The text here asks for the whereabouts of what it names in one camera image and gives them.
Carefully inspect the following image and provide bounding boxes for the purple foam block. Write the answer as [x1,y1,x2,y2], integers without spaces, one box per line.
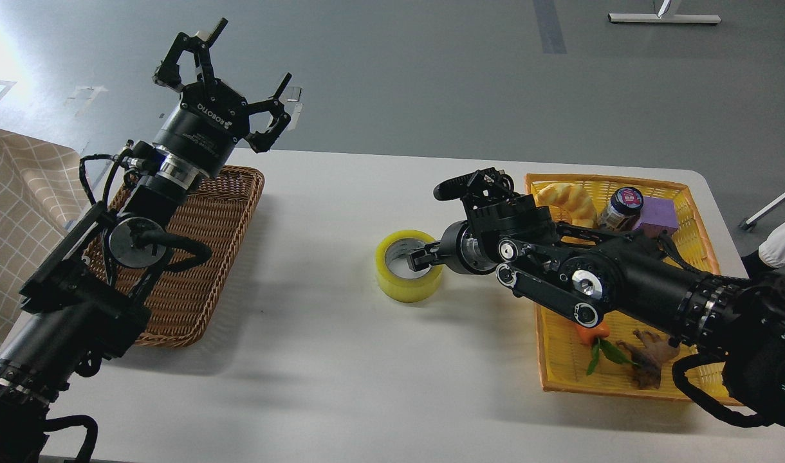
[631,196,679,238]

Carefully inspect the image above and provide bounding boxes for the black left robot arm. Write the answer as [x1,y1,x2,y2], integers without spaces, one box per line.
[0,18,291,462]

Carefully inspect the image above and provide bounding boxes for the yellow tape roll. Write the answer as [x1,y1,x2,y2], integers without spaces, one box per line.
[374,230,443,303]

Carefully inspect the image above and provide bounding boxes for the small dark jar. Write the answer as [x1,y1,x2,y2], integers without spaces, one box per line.
[596,186,643,232]

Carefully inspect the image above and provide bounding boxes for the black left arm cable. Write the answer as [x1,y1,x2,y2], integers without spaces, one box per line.
[42,415,99,463]

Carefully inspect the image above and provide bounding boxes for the yellow toy croissant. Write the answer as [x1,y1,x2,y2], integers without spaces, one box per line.
[536,183,598,228]

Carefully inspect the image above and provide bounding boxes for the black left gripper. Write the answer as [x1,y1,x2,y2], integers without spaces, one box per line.
[152,17,293,181]

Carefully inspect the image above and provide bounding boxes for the white metal stand base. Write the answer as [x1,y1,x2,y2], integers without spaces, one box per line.
[607,1,722,26]

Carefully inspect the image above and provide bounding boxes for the brown wicker basket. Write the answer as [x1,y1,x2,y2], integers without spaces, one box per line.
[84,166,265,349]

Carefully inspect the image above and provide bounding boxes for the beige checkered cloth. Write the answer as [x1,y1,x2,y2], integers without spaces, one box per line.
[0,129,89,348]

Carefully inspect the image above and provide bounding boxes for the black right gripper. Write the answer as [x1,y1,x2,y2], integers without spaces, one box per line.
[409,221,496,275]

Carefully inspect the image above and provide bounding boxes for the orange toy carrot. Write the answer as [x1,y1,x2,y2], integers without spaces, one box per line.
[572,322,640,376]

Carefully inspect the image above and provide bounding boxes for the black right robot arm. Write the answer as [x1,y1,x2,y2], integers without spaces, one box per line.
[407,168,785,428]

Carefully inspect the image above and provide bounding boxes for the yellow plastic basket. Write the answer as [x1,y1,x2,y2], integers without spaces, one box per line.
[524,173,720,401]

